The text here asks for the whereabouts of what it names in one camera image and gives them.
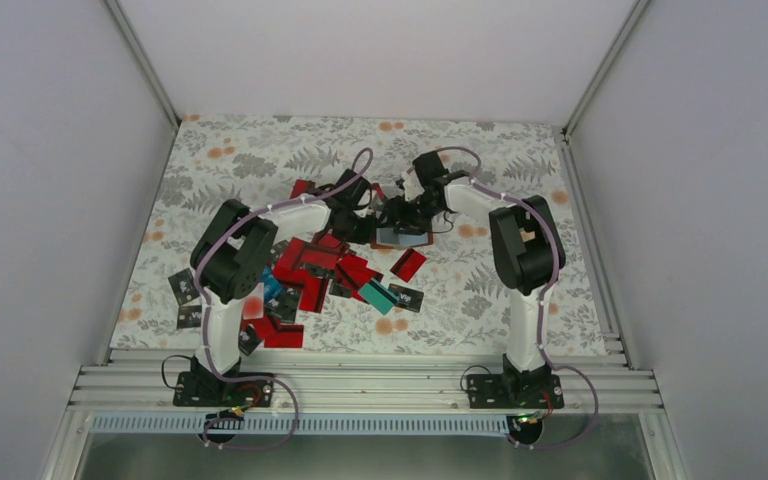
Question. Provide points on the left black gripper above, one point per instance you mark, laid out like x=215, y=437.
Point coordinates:
x=364, y=236

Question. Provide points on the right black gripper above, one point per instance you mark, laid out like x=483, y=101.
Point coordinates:
x=396, y=212

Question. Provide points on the brown leather card holder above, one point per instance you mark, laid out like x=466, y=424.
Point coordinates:
x=391, y=238

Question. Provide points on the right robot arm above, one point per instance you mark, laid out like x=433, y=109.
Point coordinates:
x=527, y=250

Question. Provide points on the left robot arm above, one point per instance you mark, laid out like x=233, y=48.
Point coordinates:
x=228, y=259

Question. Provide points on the red card near holder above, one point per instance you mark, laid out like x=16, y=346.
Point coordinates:
x=408, y=264

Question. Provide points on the red card far left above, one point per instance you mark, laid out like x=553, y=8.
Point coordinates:
x=302, y=187

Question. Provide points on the red card pile centre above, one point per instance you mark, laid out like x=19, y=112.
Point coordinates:
x=311, y=269

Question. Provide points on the teal card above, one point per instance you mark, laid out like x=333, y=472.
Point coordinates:
x=378, y=296

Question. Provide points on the black VIP card right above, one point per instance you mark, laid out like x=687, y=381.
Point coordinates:
x=407, y=298

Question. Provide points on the black vip card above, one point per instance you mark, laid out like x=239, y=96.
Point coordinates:
x=183, y=287
x=189, y=316
x=407, y=298

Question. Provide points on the white card red blot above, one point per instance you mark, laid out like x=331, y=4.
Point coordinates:
x=253, y=303

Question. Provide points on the red card bottom front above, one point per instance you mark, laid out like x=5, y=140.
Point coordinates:
x=286, y=337

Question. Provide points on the black VIP card far left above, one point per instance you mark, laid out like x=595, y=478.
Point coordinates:
x=183, y=287

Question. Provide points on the black VIP card left lower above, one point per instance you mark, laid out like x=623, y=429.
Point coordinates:
x=189, y=316

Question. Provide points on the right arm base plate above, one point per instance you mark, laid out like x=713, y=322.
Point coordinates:
x=492, y=392

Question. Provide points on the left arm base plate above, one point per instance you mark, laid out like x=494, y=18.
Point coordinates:
x=192, y=390

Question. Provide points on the aluminium rail frame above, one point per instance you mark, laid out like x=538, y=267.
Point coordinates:
x=333, y=393

